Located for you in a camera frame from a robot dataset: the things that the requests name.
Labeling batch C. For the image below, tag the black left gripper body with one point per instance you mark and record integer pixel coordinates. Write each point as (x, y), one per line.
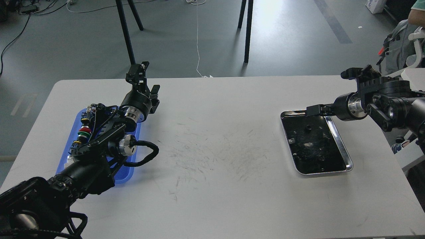
(137, 104)

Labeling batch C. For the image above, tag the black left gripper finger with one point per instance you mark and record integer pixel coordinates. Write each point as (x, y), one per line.
(136, 75)
(154, 92)

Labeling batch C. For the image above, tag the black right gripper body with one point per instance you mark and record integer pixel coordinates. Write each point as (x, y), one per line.
(347, 107)

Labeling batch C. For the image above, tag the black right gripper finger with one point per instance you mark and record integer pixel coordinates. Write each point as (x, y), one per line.
(320, 110)

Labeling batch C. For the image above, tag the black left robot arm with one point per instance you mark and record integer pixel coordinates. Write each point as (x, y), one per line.
(40, 209)

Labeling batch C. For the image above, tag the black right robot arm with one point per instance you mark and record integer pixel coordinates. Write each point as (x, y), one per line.
(389, 101)

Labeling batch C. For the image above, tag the silver metal tray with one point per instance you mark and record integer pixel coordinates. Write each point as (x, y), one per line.
(318, 152)

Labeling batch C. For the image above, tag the black tripod left legs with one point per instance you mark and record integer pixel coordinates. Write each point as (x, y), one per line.
(122, 17)

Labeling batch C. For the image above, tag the black tripod legs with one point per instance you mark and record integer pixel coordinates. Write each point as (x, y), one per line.
(122, 17)
(250, 5)

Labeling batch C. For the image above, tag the grey backpack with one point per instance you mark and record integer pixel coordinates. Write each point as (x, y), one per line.
(392, 45)

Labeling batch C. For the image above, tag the white side table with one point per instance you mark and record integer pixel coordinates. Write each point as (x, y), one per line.
(411, 155)

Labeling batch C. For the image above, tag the white office chair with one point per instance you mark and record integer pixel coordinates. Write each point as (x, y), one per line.
(409, 58)

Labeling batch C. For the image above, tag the white box on floor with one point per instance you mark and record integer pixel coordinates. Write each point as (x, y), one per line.
(375, 6)

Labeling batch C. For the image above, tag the person sitting at right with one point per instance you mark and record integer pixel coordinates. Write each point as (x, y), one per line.
(417, 14)

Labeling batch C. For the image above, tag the black tripod right legs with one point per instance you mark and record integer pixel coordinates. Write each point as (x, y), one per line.
(250, 5)

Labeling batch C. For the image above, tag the black selector switch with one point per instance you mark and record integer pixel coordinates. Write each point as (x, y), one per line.
(97, 114)

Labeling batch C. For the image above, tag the red push button switch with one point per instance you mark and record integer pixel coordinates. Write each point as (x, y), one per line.
(85, 129)

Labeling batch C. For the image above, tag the green push button switch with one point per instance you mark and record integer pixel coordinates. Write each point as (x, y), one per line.
(83, 134)

